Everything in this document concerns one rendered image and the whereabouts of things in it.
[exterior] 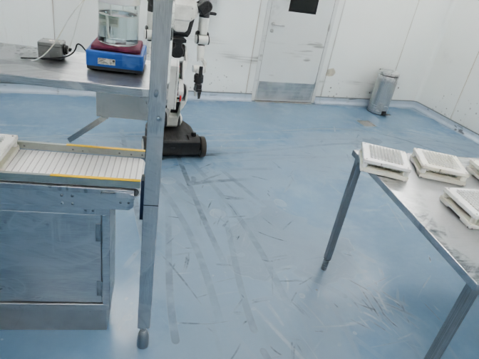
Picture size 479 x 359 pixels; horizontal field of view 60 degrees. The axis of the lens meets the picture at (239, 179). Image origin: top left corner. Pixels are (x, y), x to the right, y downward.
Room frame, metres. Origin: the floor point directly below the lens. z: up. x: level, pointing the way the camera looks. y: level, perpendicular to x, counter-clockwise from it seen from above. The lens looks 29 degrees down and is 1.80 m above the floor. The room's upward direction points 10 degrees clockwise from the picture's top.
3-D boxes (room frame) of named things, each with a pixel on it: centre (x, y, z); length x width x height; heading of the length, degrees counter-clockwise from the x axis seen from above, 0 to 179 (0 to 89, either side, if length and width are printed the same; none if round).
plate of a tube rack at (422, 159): (2.15, -1.08, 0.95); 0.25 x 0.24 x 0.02; 176
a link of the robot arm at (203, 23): (3.77, 0.54, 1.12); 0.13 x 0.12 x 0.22; 114
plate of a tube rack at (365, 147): (2.09, -0.75, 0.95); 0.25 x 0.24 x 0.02; 172
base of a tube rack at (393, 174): (2.09, -0.75, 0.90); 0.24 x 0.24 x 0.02; 82
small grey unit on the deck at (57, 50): (1.53, 0.76, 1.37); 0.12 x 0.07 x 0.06; 102
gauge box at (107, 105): (1.65, 0.53, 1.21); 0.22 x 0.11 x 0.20; 102
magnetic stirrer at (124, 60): (1.56, 0.54, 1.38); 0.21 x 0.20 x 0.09; 12
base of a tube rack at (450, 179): (2.15, -1.08, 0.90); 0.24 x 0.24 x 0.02; 86
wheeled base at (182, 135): (3.72, 0.75, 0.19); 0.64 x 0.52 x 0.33; 24
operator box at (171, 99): (2.41, 0.49, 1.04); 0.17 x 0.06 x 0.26; 12
